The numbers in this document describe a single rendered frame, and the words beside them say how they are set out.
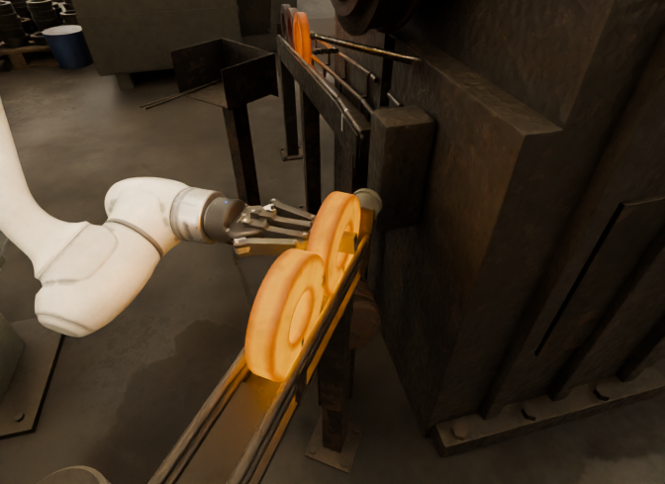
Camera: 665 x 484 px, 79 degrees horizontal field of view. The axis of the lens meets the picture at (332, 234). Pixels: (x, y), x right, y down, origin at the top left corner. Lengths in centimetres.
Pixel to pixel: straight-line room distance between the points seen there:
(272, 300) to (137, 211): 34
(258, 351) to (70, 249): 33
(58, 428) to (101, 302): 80
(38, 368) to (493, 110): 140
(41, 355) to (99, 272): 93
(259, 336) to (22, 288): 150
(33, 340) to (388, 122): 131
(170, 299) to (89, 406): 40
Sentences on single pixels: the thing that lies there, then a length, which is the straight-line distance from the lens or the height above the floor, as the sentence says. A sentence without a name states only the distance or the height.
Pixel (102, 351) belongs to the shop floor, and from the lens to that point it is 151.
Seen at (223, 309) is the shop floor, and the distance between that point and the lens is 147.
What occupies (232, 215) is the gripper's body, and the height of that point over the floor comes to 72.
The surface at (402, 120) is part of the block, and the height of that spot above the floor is 80.
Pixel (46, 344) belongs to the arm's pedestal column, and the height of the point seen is 2.
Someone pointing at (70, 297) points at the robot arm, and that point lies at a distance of 65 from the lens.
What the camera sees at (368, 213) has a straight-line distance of 65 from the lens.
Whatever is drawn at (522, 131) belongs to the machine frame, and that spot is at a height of 87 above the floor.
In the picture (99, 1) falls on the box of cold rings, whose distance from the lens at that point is 331.
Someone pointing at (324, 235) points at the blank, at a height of 76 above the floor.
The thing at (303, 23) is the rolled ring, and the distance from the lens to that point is 160.
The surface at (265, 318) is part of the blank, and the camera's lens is 42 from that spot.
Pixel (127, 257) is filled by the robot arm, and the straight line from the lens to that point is 67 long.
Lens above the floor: 110
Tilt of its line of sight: 40 degrees down
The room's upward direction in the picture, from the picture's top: straight up
